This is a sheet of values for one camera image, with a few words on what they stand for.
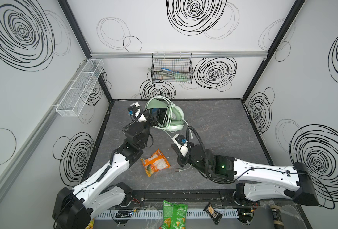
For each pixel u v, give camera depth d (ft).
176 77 2.84
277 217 2.17
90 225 2.11
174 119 2.50
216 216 2.23
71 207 1.23
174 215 2.18
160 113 3.36
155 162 2.70
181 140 1.77
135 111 1.96
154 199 2.47
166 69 2.98
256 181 1.52
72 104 2.37
